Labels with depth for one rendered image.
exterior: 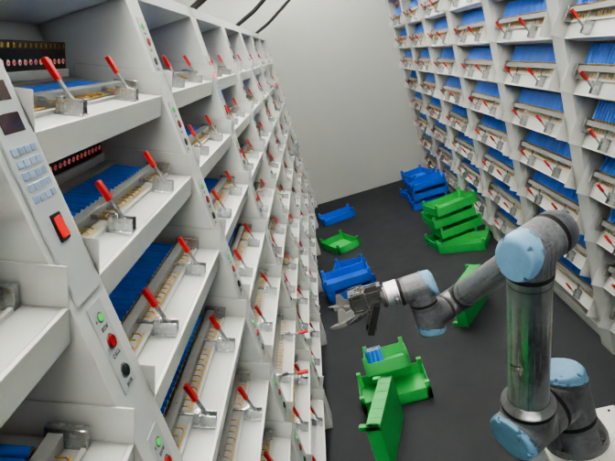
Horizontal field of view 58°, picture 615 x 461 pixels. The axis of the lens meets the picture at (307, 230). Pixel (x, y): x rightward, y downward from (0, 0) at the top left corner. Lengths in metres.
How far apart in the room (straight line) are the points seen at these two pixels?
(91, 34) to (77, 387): 0.84
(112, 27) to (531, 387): 1.37
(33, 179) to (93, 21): 0.71
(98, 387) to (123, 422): 0.05
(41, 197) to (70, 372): 0.21
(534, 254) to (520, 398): 0.49
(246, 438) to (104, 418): 0.62
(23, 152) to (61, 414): 0.31
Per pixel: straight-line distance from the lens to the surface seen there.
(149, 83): 1.31
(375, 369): 2.51
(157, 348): 0.94
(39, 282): 0.68
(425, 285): 1.81
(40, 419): 0.77
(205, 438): 1.04
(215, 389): 1.15
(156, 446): 0.80
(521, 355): 1.59
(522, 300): 1.47
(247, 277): 1.66
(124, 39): 1.33
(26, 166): 0.69
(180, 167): 1.32
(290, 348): 2.01
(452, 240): 3.82
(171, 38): 2.02
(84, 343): 0.70
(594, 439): 1.97
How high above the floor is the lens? 1.47
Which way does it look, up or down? 17 degrees down
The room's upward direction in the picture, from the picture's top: 18 degrees counter-clockwise
